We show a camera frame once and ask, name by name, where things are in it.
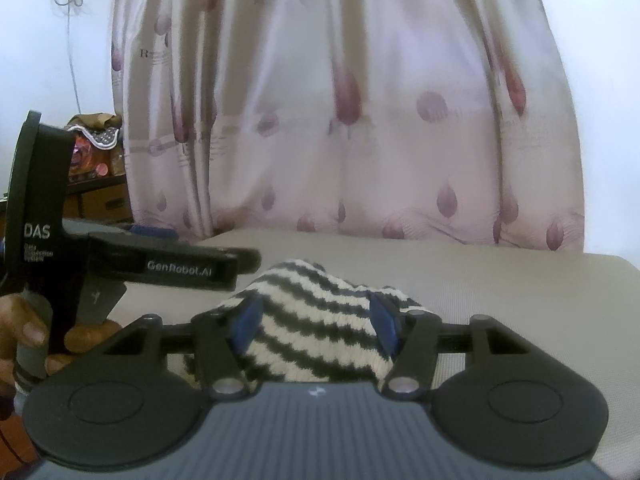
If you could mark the pink leaf-print curtain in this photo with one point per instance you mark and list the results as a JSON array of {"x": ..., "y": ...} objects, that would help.
[{"x": 350, "y": 110}]

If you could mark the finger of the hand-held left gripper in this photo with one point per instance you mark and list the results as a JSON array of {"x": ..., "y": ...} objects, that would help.
[
  {"x": 247, "y": 261},
  {"x": 150, "y": 233}
]

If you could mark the brown embroidered cover cloth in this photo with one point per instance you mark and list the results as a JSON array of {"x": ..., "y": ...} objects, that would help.
[{"x": 97, "y": 127}]

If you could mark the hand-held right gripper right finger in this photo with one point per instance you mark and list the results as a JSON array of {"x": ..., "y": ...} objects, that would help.
[{"x": 382, "y": 326}]

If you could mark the black and white striped knitted sweater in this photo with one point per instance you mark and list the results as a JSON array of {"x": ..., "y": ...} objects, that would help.
[{"x": 310, "y": 320}]

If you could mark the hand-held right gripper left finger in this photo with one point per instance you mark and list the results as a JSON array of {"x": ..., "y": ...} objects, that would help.
[{"x": 245, "y": 331}]

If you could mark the person's left hand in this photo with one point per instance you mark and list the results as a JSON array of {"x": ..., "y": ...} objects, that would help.
[{"x": 30, "y": 332}]

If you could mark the dark wooden cabinet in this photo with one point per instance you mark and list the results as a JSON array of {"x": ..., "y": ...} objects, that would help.
[{"x": 100, "y": 200}]

